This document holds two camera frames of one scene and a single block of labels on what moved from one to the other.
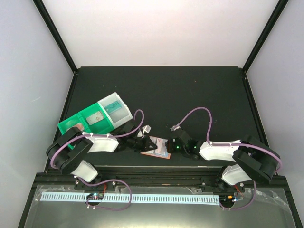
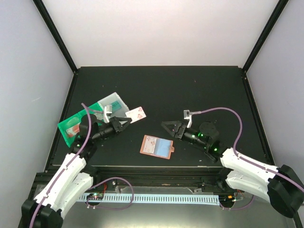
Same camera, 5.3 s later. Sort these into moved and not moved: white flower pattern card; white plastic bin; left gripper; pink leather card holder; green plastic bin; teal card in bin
Moved: left gripper; white flower pattern card
Not moved: white plastic bin; green plastic bin; pink leather card holder; teal card in bin
